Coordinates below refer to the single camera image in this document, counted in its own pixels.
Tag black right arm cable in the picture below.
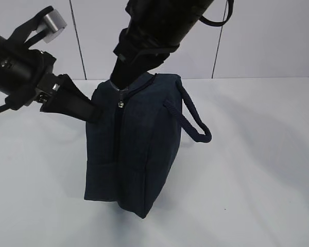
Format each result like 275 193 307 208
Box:
200 0 234 27

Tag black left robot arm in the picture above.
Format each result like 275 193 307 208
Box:
0 36 102 123

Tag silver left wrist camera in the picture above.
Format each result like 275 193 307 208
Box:
43 9 67 43

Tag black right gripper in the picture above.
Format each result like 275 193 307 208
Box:
110 27 179 90

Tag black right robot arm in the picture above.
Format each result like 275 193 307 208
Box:
110 0 212 90

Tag dark blue lunch bag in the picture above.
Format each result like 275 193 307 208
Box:
84 73 212 218

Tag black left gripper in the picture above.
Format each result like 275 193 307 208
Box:
4 50 102 123

